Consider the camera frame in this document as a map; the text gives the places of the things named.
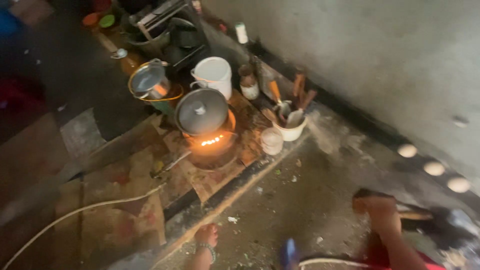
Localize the person's right hand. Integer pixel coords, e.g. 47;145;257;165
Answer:
352;194;403;236

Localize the person's left hand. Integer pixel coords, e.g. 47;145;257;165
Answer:
193;224;219;248

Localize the person's red clothing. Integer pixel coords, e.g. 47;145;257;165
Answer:
362;232;447;270

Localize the pale round egg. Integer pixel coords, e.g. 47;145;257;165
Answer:
423;161;446;177
446;177;471;194
397;143;418;158

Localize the cardboard sheet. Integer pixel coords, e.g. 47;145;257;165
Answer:
54;90;271;259

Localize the gas burner stove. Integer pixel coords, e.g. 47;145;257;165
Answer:
182;127;239;170

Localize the black plastic bag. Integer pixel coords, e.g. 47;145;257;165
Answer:
399;204;480;256

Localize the blue object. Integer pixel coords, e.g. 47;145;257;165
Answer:
281;238;299;270

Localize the white utensil cup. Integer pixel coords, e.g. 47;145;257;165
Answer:
272;115;308;142

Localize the white plastic jar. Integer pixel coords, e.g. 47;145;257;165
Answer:
260;127;284;156

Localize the steel pot with grey lid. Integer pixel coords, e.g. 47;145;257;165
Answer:
174;88;237;137

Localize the yellow rimmed green basin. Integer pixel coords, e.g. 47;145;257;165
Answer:
132;83;184;115

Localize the small jar with brown lid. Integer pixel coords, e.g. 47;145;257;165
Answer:
238;64;260;101

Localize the white plastic bucket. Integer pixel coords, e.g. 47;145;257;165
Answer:
190;56;233;101

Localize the steel pot with glass lid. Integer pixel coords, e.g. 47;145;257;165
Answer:
128;58;172;100

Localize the white bottle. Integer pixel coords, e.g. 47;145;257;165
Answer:
235;22;249;45

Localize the dish rack with black cookware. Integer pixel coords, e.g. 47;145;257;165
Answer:
121;0;211;68

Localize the green bead bracelet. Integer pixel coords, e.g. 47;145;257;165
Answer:
195;242;217;264

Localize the white cord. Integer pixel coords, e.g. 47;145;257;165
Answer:
298;257;372;269

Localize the wooden handled spatula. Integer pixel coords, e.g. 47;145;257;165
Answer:
286;89;318;129

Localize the pale gas hose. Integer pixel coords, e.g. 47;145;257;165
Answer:
2;182;167;270

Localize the orange handled utensil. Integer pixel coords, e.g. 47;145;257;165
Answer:
268;79;292;117

